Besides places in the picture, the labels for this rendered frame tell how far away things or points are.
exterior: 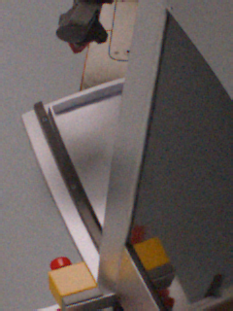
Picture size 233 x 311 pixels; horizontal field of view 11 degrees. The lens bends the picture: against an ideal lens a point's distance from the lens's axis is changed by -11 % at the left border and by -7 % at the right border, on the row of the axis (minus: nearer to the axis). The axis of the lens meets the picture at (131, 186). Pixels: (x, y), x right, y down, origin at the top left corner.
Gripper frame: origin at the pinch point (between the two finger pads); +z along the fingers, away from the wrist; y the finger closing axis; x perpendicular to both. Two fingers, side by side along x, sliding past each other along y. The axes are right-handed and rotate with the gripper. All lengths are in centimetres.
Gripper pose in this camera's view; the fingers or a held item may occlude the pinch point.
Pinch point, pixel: (78, 50)
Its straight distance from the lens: 208.5
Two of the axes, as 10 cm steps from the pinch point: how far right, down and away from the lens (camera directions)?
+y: 4.1, 8.0, -4.4
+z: -1.1, 5.2, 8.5
